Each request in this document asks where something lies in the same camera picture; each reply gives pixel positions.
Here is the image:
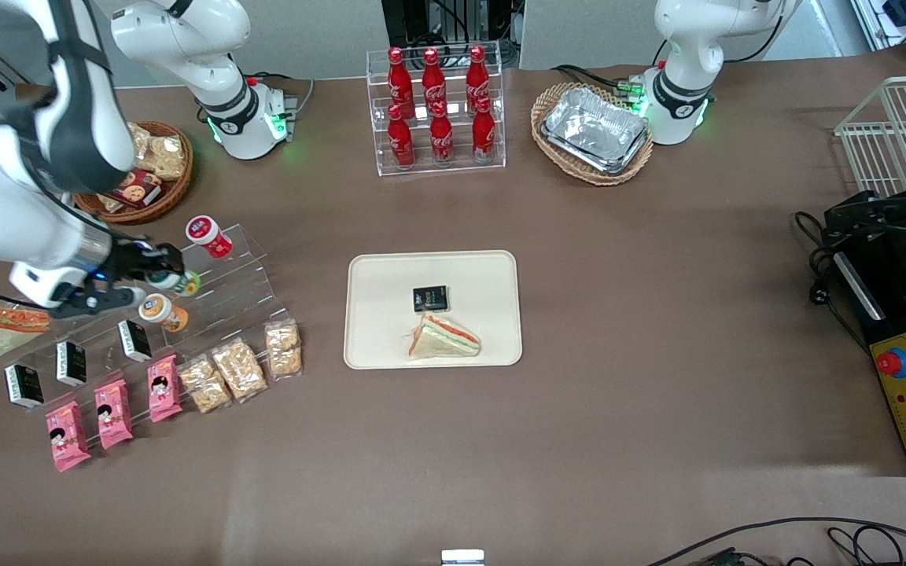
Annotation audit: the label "red cola bottle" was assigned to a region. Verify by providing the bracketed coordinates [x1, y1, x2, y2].
[388, 105, 416, 169]
[422, 49, 447, 107]
[429, 102, 455, 164]
[472, 97, 496, 162]
[466, 46, 492, 101]
[387, 47, 414, 108]

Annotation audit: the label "grey cable at right arm base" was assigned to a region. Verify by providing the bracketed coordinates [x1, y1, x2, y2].
[247, 72, 316, 115]

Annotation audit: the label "small black box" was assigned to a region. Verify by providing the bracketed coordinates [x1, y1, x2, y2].
[412, 285, 451, 313]
[56, 340, 87, 387]
[117, 319, 153, 363]
[4, 364, 45, 410]

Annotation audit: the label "black floor cables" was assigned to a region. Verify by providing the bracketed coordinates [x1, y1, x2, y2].
[646, 516, 906, 566]

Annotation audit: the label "clear bag of rice crisps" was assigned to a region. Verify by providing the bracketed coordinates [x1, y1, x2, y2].
[179, 355, 233, 414]
[265, 319, 304, 380]
[211, 338, 269, 403]

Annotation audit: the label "black cable at left arm base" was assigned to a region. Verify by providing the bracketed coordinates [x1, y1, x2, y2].
[551, 64, 636, 94]

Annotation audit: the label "clear bag of biscuits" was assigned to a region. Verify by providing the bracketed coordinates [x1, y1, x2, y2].
[129, 123, 186, 182]

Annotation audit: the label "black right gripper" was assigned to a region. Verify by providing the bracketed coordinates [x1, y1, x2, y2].
[105, 239, 186, 291]

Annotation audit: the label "black power cable with plug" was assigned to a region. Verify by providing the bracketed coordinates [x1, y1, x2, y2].
[794, 211, 843, 309]

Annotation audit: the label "light wicker basket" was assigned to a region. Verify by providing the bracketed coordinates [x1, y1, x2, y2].
[531, 83, 654, 186]

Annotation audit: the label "aluminium frame shelf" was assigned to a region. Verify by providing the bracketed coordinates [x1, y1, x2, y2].
[850, 0, 906, 75]

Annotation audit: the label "white wire basket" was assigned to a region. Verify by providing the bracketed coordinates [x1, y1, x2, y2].
[834, 75, 906, 197]

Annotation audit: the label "green gum bottle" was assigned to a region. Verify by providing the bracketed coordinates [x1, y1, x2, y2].
[148, 268, 202, 298]

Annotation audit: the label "pink snack pack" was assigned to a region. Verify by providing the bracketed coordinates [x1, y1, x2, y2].
[94, 379, 134, 450]
[46, 401, 92, 473]
[147, 354, 184, 424]

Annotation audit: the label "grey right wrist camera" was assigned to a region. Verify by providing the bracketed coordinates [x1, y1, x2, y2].
[48, 285, 148, 318]

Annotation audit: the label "red gum bottle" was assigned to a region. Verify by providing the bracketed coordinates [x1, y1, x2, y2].
[186, 215, 234, 259]

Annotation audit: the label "aluminium foil tray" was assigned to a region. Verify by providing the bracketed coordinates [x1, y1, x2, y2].
[545, 86, 649, 164]
[541, 126, 650, 175]

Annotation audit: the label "red cookie box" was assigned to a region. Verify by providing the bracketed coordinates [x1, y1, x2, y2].
[99, 169, 163, 210]

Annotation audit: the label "clear acrylic tiered display stand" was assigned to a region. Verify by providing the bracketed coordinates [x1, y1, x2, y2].
[1, 224, 296, 453]

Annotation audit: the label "black equipment rack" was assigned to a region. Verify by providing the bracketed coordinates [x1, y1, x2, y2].
[381, 0, 521, 68]

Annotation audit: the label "clear acrylic bottle rack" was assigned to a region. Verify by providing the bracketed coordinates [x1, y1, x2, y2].
[366, 41, 506, 177]

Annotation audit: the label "dark brown wicker basket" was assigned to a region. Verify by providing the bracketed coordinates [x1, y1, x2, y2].
[74, 120, 194, 226]

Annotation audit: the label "beige plastic tray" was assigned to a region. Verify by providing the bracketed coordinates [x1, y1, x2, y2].
[343, 250, 524, 370]

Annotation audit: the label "orange gum bottle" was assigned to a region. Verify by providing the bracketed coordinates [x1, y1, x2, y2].
[138, 293, 189, 333]

